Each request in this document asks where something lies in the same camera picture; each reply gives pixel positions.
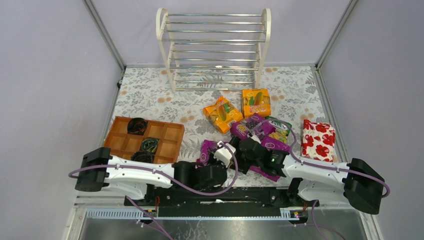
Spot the purple candy bag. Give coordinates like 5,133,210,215
230,113,276,141
196,139,218,166
249,136,291,182

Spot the wooden compartment tray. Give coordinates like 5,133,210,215
103,116,185,164

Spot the red floral fabric pouch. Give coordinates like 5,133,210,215
301,119,336,163

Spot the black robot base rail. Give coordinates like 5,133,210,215
124,186,314,220

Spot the black cable coil top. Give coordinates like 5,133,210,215
127,117,149,136

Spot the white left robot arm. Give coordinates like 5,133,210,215
69,147,228,200

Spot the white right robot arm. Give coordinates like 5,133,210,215
229,136,389,215

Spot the green black cable coil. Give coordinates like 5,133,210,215
141,137,160,154

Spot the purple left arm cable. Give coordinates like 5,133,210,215
68,141,239,196

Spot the green candy bag right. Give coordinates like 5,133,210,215
265,116,290,144

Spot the orange candy bag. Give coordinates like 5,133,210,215
203,96,244,134
241,88,272,118

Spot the black cable coil bottom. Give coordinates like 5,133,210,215
130,150,155,164

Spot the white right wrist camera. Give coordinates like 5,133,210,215
249,133,262,144

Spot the cream metal shelf rack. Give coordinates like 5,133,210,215
155,7,272,92

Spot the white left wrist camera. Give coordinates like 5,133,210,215
213,143,236,168

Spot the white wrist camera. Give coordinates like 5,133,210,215
249,133,262,144
213,143,236,168

